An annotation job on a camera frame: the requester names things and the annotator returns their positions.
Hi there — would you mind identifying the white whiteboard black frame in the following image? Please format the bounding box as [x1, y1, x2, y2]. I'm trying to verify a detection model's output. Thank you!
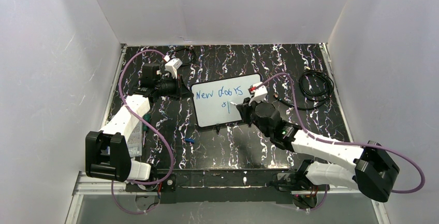
[191, 73, 261, 128]

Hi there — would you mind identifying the blue marker cap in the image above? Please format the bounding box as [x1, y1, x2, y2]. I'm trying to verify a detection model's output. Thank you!
[184, 138, 195, 144]

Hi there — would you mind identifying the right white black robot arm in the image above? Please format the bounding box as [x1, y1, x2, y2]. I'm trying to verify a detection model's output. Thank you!
[236, 98, 400, 202]

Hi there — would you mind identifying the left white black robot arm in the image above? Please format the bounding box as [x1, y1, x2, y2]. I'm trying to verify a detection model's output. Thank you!
[85, 59, 193, 182]

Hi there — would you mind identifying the clear plastic parts box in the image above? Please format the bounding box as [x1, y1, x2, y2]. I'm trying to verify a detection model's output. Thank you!
[127, 121, 143, 158]

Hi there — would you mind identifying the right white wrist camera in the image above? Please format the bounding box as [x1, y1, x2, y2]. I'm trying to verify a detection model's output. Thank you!
[248, 82, 268, 106]

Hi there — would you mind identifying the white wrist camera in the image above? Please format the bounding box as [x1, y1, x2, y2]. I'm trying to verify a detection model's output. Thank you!
[248, 82, 268, 106]
[163, 55, 182, 79]

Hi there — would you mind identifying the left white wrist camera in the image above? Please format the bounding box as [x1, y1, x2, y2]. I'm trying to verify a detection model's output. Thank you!
[163, 55, 182, 79]

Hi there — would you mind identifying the small coiled black cable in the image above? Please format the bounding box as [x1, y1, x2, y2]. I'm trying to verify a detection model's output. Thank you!
[171, 47, 198, 68]

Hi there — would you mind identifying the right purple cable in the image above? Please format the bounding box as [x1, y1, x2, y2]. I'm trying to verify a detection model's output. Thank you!
[250, 72, 426, 212]

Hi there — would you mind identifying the purple cable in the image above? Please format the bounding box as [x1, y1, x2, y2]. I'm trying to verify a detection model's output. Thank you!
[250, 72, 426, 212]
[110, 49, 176, 215]

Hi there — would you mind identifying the large coiled black cable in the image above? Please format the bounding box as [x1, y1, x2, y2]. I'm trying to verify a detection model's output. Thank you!
[274, 66, 335, 111]

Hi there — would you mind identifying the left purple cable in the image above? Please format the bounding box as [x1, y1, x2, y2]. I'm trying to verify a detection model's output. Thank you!
[110, 49, 176, 215]

